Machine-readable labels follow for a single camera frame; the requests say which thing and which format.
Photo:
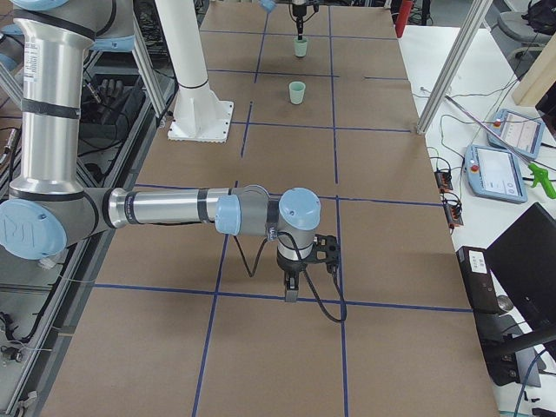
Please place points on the green cup moved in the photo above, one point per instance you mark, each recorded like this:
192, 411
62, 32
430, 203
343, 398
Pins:
301, 47

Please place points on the white pedestal column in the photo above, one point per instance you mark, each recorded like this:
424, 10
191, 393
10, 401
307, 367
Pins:
199, 115

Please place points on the black monitor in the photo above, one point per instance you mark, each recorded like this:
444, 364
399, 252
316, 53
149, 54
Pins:
522, 259

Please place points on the blue teach pendant near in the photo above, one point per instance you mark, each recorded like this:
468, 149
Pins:
494, 174

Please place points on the blue teach pendant far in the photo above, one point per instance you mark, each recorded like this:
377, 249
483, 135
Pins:
524, 133

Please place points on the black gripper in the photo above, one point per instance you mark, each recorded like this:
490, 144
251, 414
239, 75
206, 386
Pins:
299, 9
289, 266

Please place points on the aluminium frame post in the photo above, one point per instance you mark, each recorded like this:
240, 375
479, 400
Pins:
462, 42

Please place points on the green cup on table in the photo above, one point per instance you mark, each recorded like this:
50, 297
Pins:
296, 91

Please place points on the blue teach pendant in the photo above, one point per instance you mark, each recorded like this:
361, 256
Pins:
494, 174
524, 133

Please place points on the metal stand green clip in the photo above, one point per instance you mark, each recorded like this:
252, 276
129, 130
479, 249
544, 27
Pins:
540, 175

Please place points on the red cylinder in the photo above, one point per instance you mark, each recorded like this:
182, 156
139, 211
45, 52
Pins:
402, 17

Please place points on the black box device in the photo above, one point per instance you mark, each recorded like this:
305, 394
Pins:
478, 281

